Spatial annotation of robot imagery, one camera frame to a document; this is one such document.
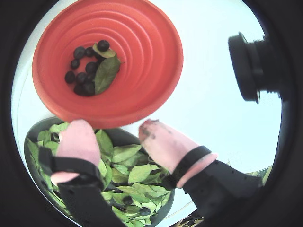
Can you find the pink-tipped black gripper finger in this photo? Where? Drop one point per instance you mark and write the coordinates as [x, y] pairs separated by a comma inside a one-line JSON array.
[[165, 144], [78, 142]]

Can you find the pile of green leaves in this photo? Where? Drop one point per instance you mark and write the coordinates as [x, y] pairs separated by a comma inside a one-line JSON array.
[[139, 173]]

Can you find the dark grey round bowl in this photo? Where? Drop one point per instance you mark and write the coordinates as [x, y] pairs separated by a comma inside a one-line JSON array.
[[125, 137]]

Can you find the red collapsible silicone cup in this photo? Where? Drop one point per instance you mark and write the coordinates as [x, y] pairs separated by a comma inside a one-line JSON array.
[[146, 59]]

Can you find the large green leaf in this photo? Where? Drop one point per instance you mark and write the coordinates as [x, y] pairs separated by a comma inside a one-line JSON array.
[[106, 74]]

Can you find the small green leaf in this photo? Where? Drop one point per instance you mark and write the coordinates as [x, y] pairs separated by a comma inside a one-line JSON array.
[[107, 53]]

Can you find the black camera module with lens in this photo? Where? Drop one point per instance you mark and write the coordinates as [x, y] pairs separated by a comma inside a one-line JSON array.
[[246, 71]]

